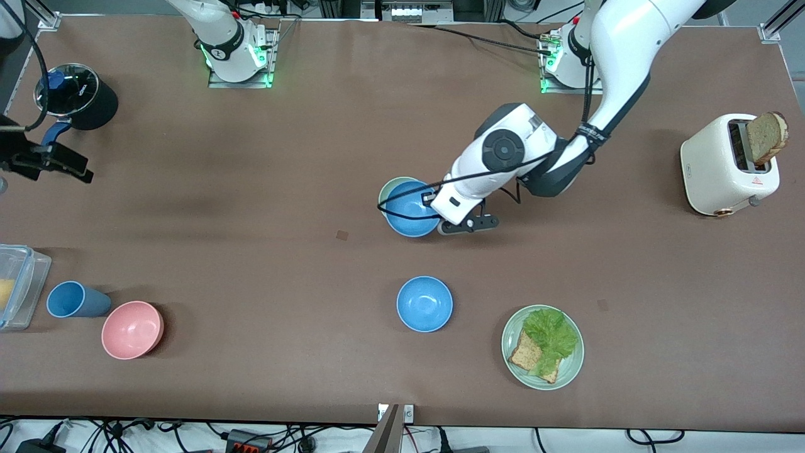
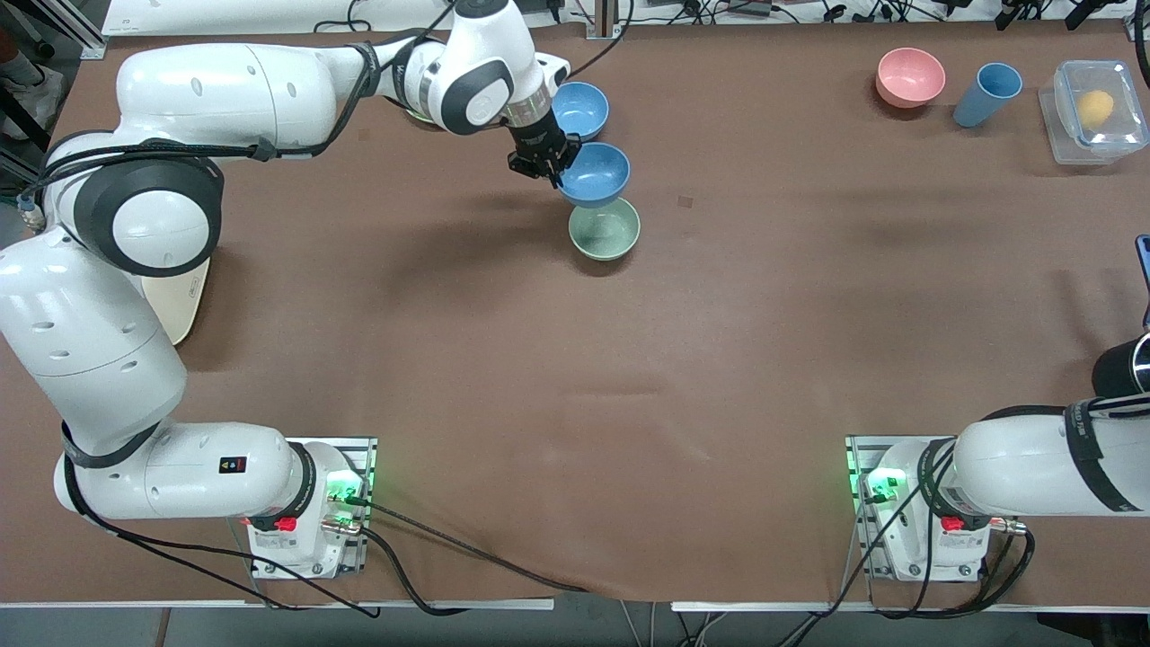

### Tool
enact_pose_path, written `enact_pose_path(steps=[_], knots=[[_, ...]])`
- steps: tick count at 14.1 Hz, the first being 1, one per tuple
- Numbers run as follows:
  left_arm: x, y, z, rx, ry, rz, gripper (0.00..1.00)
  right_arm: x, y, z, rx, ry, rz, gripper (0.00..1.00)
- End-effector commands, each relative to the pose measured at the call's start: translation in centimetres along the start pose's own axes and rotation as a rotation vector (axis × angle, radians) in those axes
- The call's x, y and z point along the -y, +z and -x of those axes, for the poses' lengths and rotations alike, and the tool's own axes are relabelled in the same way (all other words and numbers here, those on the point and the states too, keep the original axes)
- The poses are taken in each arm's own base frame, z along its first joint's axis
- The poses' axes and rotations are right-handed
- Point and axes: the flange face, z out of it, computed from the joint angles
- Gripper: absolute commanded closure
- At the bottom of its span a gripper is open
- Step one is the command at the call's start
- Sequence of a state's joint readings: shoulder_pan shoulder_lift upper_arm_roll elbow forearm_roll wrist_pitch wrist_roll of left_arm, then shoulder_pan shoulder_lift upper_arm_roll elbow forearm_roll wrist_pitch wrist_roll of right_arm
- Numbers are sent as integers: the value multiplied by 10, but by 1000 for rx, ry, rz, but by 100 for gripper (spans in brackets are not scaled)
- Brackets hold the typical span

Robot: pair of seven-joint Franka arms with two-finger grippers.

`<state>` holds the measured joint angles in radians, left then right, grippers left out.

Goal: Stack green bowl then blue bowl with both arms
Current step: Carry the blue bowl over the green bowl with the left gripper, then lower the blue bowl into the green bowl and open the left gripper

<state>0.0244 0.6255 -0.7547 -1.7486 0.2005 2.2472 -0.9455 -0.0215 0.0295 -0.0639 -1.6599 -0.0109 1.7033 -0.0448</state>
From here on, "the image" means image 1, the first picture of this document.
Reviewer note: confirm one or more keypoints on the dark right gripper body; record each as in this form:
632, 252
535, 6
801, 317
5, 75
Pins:
14, 150

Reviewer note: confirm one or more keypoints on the blue bowl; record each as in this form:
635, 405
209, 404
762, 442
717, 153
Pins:
409, 217
424, 304

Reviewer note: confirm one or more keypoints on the green bowl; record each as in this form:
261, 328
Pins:
388, 189

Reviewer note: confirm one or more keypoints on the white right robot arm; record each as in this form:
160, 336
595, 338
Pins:
220, 31

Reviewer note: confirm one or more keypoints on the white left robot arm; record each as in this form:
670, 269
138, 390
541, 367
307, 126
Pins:
629, 38

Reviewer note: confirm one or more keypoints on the pink bowl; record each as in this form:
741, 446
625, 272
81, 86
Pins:
131, 329

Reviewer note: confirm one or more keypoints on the black pot with glass lid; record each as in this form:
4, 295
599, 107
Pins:
88, 100

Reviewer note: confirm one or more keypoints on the clear plastic container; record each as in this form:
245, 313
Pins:
25, 283

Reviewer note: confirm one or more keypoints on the yellow food item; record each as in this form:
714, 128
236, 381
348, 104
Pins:
4, 293

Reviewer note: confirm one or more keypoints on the blue cup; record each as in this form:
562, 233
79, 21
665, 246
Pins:
72, 299

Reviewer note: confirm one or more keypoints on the green lettuce leaf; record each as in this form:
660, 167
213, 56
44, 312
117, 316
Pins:
552, 336

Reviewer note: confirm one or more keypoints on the brown bread slice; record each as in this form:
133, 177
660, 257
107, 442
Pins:
525, 355

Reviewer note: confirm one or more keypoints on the green plate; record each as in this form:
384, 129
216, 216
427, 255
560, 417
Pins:
569, 368

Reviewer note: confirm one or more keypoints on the cream toaster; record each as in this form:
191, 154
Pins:
710, 170

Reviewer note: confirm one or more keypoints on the brown toast slice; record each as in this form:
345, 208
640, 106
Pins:
767, 135

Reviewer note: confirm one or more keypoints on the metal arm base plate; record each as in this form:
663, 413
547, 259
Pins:
553, 90
272, 56

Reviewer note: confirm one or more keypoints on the grey metal post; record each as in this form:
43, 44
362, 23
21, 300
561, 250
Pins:
383, 434

